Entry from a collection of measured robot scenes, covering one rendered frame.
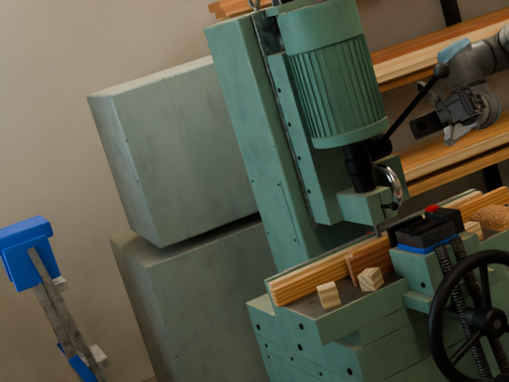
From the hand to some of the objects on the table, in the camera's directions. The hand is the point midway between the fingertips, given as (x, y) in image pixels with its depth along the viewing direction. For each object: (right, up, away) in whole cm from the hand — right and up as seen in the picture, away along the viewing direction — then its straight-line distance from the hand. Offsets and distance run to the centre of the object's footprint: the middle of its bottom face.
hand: (429, 115), depth 195 cm
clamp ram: (-1, -32, +3) cm, 32 cm away
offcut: (-22, -40, -5) cm, 46 cm away
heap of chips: (+18, -24, +16) cm, 34 cm away
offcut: (-13, -37, -2) cm, 39 cm away
